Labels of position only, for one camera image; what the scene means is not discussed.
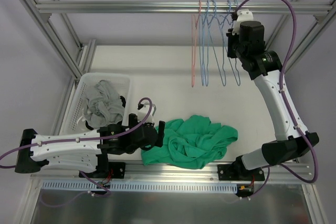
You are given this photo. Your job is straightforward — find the green tank top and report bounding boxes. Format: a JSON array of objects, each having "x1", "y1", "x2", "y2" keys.
[{"x1": 141, "y1": 115, "x2": 238, "y2": 169}]

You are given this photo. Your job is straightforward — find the pink hanger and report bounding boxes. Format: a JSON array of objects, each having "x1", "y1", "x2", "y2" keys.
[{"x1": 191, "y1": 0, "x2": 202, "y2": 88}]

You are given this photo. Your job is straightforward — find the black tank top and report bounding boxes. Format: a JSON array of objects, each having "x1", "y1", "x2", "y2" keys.
[{"x1": 120, "y1": 95, "x2": 126, "y2": 108}]

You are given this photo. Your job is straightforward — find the dark grey tank top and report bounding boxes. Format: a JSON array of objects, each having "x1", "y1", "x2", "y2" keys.
[{"x1": 83, "y1": 80, "x2": 125, "y2": 129}]

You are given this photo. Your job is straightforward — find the white tank top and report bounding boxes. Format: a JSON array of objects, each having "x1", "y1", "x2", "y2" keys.
[{"x1": 76, "y1": 109, "x2": 94, "y2": 131}]

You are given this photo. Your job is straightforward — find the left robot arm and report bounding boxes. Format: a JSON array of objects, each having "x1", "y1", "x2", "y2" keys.
[{"x1": 14, "y1": 121, "x2": 165, "y2": 178}]

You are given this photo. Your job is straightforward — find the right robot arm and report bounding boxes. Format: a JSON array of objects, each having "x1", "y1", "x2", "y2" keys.
[{"x1": 226, "y1": 20, "x2": 319, "y2": 184}]

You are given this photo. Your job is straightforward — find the white plastic basket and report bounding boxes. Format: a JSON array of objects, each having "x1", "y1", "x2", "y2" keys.
[{"x1": 61, "y1": 72, "x2": 133, "y2": 135}]

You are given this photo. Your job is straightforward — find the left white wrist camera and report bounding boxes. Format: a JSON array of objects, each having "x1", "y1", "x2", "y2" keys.
[{"x1": 137, "y1": 103, "x2": 156, "y2": 125}]

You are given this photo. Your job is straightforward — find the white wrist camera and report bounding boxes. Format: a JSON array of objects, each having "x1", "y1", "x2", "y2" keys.
[
  {"x1": 232, "y1": 9, "x2": 254, "y2": 36},
  {"x1": 137, "y1": 103, "x2": 156, "y2": 125}
]

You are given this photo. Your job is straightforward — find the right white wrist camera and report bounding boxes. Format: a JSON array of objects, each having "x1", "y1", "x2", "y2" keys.
[{"x1": 232, "y1": 9, "x2": 254, "y2": 36}]

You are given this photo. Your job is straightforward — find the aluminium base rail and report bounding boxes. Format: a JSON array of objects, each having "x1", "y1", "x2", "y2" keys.
[{"x1": 30, "y1": 160, "x2": 314, "y2": 184}]

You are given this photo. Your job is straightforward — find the aluminium hanging rail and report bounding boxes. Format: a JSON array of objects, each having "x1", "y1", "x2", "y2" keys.
[{"x1": 35, "y1": 1, "x2": 334, "y2": 16}]

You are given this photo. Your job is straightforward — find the aluminium frame posts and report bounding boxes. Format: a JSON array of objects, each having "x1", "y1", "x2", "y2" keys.
[{"x1": 0, "y1": 0, "x2": 98, "y2": 96}]

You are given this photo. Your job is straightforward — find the white slotted cable duct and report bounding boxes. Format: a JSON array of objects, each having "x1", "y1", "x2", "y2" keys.
[{"x1": 41, "y1": 180, "x2": 238, "y2": 194}]

